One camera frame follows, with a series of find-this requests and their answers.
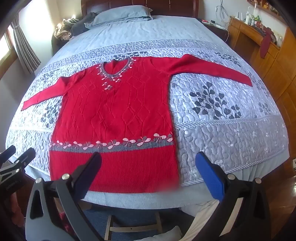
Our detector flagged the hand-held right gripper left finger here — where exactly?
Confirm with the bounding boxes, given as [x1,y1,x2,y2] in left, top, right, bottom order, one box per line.
[24,152,103,241]

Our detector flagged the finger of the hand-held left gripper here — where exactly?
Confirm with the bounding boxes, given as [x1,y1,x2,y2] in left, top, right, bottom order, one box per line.
[13,148,36,170]
[0,146,16,163]

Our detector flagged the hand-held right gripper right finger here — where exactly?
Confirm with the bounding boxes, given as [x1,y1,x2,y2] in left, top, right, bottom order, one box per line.
[195,151,271,241]

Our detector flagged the red knitted sweater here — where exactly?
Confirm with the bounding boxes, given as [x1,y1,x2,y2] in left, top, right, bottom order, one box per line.
[22,54,252,194]

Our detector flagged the grey leaf-patterned quilt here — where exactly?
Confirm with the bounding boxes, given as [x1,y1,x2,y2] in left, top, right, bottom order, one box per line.
[5,16,290,188]

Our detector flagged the light blue bed sheet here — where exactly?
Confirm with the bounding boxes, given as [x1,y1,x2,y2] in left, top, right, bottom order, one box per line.
[23,151,292,210]

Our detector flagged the wooden stool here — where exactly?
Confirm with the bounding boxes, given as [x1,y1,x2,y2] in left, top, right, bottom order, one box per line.
[105,212,163,241]

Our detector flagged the wooden framed window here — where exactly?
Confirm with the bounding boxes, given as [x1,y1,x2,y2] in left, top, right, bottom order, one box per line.
[0,25,18,78]

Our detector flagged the grey curtain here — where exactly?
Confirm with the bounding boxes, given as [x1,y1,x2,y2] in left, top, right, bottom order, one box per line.
[10,17,38,75]

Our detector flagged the wooden cabinet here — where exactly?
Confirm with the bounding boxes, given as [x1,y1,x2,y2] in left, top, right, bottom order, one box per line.
[228,17,296,142]

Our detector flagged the beige patterned cloth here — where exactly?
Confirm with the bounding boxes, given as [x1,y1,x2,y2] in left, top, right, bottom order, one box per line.
[54,19,74,41]

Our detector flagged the dark clothing pile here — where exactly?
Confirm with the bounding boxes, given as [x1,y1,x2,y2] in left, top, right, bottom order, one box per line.
[70,13,99,36]

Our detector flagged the dark red hanging cloth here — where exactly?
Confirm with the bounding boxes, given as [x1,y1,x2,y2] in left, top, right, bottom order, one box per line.
[259,27,274,58]

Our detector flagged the dark wooden nightstand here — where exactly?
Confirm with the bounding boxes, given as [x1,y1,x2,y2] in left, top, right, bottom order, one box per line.
[200,19,230,44]

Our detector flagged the light blue pillow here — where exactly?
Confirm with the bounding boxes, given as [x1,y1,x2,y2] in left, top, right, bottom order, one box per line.
[84,5,153,29]

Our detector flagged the dark wooden headboard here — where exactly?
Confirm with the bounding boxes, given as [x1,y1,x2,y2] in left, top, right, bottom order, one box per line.
[81,0,199,19]

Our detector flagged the wooden wall shelf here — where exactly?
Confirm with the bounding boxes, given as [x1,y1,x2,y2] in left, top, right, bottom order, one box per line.
[247,0,287,18]

